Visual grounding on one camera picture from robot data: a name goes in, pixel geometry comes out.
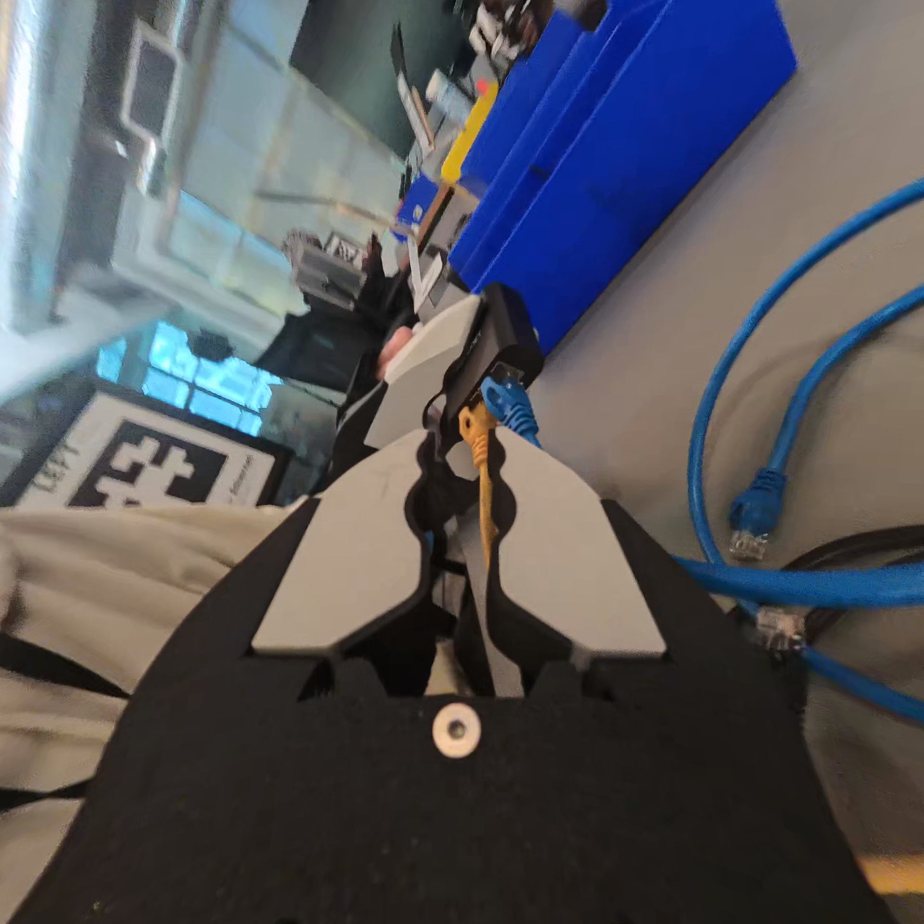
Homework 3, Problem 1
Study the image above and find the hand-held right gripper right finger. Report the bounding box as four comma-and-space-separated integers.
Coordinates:
474, 431, 669, 697

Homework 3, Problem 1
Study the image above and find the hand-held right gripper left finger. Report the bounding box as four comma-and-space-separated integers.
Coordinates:
250, 428, 460, 697

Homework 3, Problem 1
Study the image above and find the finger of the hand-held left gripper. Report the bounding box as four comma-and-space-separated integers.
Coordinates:
361, 294, 489, 451

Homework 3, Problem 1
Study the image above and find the black ethernet port adapter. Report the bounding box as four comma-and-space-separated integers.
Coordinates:
438, 283, 547, 434

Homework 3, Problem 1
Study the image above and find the orange ethernet cable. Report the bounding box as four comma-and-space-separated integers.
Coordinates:
460, 405, 501, 578

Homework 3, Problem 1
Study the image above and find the black ethernet cable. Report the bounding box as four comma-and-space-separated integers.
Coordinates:
718, 525, 924, 680

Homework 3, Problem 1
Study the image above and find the blue ethernet cable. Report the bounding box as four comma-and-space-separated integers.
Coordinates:
484, 177, 924, 726

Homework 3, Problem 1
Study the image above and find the blue plastic bin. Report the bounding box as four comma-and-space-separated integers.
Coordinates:
451, 0, 798, 356

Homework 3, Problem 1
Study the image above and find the person's left hand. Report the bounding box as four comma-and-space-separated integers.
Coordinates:
379, 330, 414, 379

